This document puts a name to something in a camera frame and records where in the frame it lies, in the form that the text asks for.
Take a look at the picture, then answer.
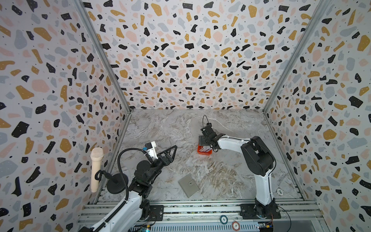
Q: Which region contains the red card tray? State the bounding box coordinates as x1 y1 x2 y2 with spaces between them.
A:
197 145 213 156

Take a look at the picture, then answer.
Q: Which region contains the beige leather card holder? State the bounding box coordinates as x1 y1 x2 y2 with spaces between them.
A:
178 174 200 198

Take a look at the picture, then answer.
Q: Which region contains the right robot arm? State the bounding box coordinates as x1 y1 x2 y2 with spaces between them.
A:
201 123 276 206

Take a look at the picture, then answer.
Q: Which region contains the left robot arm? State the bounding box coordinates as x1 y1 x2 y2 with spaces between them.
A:
79 143 177 232

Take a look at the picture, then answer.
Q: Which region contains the stack of cards in tray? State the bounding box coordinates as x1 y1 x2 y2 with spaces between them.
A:
200 146 212 153

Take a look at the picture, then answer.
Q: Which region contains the beige microphone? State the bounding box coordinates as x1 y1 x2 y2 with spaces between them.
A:
90 148 104 193

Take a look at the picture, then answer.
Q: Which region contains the red round sticker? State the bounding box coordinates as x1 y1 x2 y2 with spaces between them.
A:
231 221 241 232

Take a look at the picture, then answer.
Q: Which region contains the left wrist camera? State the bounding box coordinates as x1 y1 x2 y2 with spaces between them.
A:
143 141 157 162

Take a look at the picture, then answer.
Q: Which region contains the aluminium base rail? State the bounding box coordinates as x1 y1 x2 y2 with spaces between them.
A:
77 199 329 232

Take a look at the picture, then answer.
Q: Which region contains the round sticker on rail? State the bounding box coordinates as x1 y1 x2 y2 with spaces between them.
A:
219 215 228 225

